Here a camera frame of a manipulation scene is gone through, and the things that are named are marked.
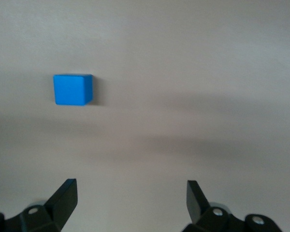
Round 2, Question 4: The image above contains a blue wooden block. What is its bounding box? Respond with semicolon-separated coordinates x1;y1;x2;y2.
53;73;94;106

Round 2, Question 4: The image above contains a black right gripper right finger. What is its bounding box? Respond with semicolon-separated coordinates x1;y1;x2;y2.
182;180;283;232

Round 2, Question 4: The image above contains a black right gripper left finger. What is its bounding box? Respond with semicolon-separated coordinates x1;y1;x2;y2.
0;178;77;232

